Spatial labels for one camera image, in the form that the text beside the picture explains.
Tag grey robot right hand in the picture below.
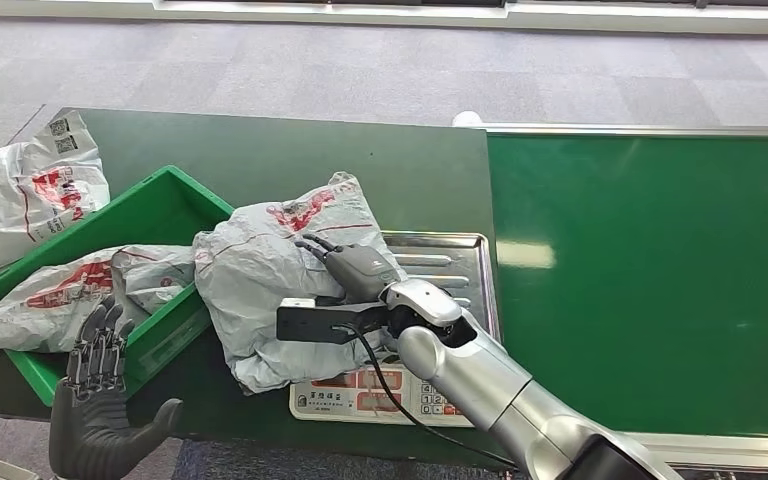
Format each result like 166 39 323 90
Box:
293 232 406 307

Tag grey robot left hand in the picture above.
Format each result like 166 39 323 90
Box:
47 295 185 480

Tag grey courier package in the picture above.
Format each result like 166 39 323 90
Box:
191 171 409 397

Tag grey package with red print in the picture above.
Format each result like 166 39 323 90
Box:
0 244 197 367

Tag green conveyor belt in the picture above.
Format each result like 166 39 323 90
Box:
486 131 768 440

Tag white electronic scale steel tray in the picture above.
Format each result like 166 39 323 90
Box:
288 230 502 429

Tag green plastic crate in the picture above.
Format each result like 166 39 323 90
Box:
0 164 236 408

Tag white courier bag QR codes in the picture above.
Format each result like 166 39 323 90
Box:
0 109 112 280

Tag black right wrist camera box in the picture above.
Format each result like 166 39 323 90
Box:
275 297 392 346

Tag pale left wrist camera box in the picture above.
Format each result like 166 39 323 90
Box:
0 458 42 480

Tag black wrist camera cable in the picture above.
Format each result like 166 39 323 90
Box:
334 322 519 470

